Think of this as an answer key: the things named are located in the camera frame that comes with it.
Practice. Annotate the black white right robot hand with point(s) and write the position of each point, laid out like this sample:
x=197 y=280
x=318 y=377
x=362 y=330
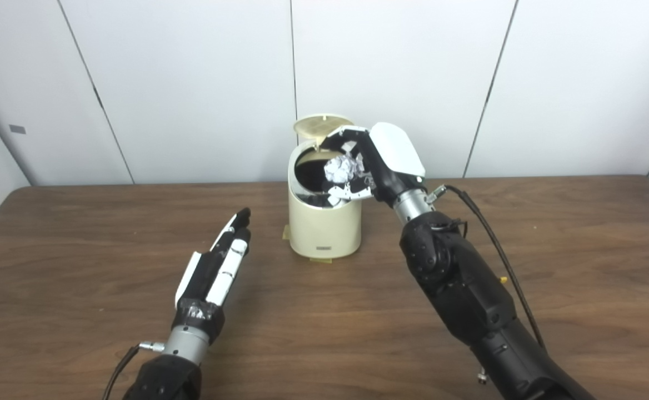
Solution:
x=394 y=155

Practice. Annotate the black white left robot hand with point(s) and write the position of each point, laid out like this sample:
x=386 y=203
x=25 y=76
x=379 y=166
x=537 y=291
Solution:
x=208 y=278

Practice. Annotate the white paper ball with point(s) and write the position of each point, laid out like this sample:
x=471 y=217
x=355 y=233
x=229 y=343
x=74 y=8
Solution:
x=340 y=168

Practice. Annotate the round cream bin lid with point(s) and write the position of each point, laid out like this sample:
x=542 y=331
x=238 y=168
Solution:
x=310 y=125

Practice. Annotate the cream-colored trash bin body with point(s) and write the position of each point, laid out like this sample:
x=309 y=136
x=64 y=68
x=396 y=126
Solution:
x=324 y=228

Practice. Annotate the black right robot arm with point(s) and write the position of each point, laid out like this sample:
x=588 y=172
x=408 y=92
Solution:
x=463 y=283

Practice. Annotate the yellow tape piece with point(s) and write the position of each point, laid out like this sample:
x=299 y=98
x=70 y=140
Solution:
x=286 y=232
x=320 y=259

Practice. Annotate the small grey wall label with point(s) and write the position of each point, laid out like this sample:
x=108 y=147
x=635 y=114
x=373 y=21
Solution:
x=17 y=129

